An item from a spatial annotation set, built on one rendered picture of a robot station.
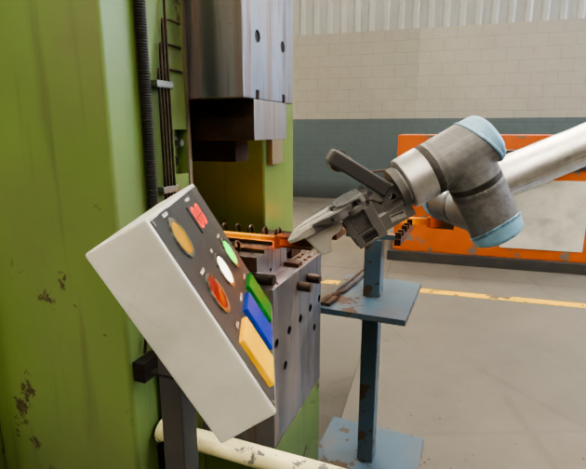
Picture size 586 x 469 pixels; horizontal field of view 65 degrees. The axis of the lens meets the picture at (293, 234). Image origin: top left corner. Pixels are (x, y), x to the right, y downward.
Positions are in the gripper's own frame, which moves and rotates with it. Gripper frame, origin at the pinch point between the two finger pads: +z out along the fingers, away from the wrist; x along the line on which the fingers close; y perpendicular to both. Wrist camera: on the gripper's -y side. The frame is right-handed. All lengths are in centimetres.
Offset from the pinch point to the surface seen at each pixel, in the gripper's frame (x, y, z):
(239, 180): 77, -7, 11
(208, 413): -26.9, 7.7, 18.0
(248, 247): 41.6, 6.7, 14.5
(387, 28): 771, -58, -278
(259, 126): 38.2, -18.7, -4.2
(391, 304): 70, 55, -12
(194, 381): -26.9, 3.2, 17.0
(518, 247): 331, 197, -157
